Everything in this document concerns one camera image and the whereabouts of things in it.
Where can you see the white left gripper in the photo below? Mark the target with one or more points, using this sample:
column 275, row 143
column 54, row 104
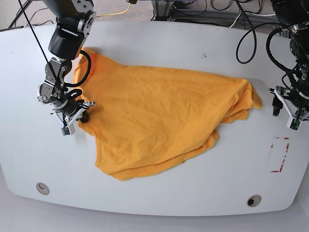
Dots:
column 286, row 99

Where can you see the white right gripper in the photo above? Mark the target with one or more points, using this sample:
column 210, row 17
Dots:
column 67, row 115

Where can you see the orange t-shirt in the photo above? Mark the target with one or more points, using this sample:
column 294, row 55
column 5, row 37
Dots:
column 150, row 119

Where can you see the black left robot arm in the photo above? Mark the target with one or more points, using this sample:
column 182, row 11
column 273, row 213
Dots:
column 293, row 16

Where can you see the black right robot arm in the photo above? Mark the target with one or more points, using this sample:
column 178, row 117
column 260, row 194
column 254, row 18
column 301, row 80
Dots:
column 74, row 19

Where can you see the red tape rectangle marking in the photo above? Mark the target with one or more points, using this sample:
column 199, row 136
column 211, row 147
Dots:
column 278, row 153

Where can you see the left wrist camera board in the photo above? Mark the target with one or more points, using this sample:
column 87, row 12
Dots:
column 294, row 124

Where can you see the left table cable grommet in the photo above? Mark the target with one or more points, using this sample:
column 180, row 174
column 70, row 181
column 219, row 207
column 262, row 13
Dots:
column 42, row 188

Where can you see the table cable grommet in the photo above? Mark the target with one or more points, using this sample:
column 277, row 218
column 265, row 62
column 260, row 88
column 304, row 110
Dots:
column 42, row 188
column 254, row 201

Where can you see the right table cable grommet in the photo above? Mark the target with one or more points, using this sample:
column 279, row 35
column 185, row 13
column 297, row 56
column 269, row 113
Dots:
column 254, row 201

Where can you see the aluminium frame stand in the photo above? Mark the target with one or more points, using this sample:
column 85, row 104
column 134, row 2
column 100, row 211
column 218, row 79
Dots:
column 225, row 13

